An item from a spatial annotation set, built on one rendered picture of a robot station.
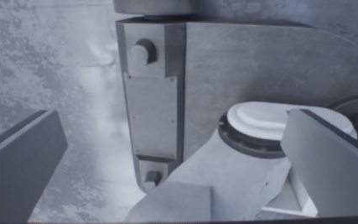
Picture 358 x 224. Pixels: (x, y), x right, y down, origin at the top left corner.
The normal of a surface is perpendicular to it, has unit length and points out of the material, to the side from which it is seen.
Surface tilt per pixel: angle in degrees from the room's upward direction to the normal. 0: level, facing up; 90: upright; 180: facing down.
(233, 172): 90
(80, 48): 0
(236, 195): 90
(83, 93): 0
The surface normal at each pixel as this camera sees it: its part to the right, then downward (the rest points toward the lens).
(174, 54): 0.57, 0.41
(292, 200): 0.01, -0.87
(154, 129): -0.18, 0.48
